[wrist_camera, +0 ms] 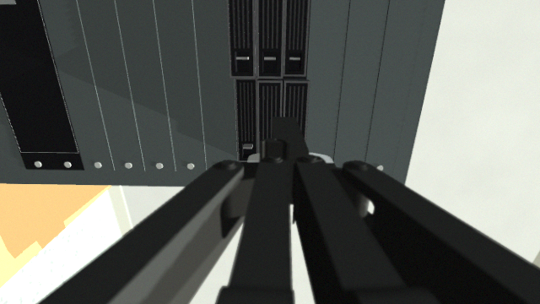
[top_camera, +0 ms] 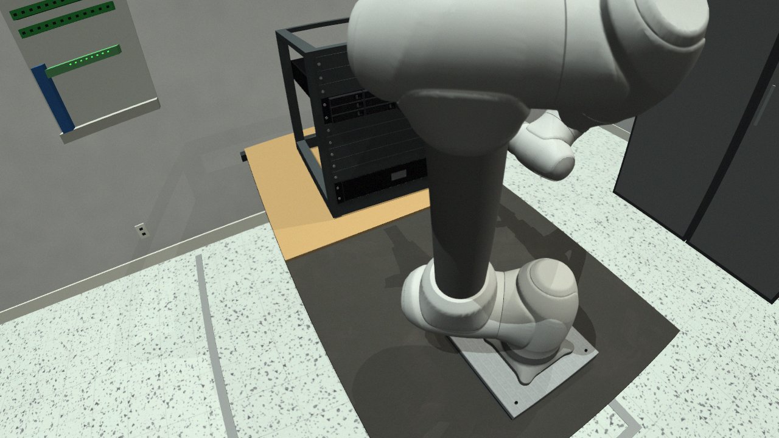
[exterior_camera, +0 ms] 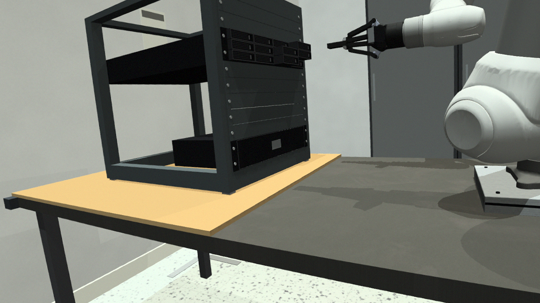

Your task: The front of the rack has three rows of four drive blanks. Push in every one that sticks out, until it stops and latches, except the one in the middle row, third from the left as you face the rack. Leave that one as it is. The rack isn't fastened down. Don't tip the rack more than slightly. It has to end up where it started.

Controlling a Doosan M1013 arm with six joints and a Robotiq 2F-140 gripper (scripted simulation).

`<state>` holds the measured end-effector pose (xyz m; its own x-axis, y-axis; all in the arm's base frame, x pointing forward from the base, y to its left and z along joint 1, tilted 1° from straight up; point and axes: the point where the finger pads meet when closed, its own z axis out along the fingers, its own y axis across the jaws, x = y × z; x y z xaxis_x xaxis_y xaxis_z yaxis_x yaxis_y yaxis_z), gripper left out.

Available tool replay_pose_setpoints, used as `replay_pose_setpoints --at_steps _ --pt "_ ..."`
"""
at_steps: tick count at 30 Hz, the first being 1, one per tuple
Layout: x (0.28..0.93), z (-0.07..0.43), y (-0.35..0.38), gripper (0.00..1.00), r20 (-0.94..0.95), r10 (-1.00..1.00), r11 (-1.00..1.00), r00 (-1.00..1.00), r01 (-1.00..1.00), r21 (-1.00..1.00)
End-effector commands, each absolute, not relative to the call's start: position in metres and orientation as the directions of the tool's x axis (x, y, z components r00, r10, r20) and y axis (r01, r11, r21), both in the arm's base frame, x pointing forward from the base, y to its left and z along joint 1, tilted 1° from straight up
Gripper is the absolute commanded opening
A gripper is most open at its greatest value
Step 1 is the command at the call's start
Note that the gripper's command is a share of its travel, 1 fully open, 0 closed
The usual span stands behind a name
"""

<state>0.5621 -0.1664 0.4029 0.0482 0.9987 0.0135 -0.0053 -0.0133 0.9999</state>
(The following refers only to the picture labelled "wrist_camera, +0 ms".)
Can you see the tan flat board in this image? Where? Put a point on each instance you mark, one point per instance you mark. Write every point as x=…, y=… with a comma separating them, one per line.
x=32, y=215

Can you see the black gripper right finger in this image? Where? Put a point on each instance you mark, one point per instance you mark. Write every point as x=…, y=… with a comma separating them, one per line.
x=425, y=245

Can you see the black server rack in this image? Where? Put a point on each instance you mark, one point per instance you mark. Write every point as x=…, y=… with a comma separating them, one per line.
x=138, y=92

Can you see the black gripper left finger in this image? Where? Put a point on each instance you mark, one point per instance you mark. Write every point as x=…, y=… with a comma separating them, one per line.
x=167, y=256

